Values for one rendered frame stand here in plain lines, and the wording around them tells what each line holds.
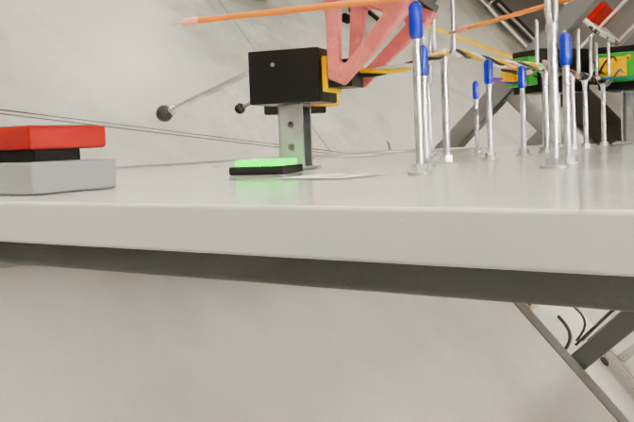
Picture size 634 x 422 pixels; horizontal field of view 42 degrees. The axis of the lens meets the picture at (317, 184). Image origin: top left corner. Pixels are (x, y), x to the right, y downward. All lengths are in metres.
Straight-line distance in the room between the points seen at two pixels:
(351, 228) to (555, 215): 0.07
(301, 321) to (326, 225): 0.74
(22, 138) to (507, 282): 0.24
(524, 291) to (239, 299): 0.60
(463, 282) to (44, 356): 0.46
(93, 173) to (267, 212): 0.18
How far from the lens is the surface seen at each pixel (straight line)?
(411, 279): 0.41
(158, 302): 0.88
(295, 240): 0.28
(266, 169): 0.55
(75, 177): 0.44
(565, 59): 0.56
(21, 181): 0.43
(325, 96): 0.61
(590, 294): 0.39
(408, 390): 1.07
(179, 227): 0.31
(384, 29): 0.57
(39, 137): 0.43
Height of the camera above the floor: 1.35
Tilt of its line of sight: 25 degrees down
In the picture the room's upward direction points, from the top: 41 degrees clockwise
